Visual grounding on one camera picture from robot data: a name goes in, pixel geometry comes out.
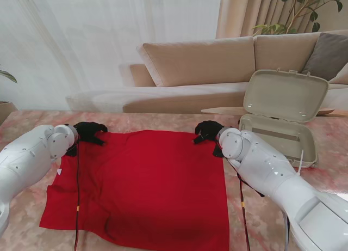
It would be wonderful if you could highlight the tall green leafy plant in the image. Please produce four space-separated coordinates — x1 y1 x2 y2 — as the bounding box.
252 0 344 36

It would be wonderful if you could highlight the red-black arm cable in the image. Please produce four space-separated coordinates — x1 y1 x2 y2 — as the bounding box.
72 141 83 249
227 157 253 251

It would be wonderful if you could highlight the grey-brown cushion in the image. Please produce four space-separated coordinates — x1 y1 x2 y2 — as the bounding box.
301 32 348 82

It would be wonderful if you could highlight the potted plant with beige pot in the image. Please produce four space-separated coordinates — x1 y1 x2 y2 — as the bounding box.
0 65 18 126

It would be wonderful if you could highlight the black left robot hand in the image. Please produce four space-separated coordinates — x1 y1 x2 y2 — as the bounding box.
73 121 109 147

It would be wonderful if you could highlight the red shirt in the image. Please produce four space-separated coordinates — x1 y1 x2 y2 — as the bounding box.
39 129 231 251

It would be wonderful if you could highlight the beige sofa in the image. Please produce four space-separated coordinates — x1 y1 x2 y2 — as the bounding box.
65 29 348 114

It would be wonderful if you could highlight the beige pleated curtain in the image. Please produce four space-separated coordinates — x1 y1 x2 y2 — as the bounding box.
215 0 348 40

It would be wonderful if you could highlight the light wooden coffee table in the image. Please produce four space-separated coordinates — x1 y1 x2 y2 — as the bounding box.
200 106 348 118

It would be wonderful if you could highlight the cream cushion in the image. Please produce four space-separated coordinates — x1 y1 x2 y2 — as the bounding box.
327 69 348 85

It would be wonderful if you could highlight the red-black right arm cable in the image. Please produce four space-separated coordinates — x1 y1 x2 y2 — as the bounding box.
227 157 253 251

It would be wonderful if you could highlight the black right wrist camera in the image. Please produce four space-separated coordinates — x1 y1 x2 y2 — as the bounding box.
212 144 225 160

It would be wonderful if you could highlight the beige hard-shell suitcase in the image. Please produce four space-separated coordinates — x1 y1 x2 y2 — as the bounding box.
238 68 330 169

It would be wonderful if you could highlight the red-black left arm cable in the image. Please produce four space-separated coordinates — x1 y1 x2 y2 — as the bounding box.
72 141 83 249

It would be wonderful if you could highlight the white sheer curtain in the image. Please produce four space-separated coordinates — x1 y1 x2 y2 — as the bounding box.
0 0 222 112

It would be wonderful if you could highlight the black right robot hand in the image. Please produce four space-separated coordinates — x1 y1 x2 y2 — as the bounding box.
192 120 225 145

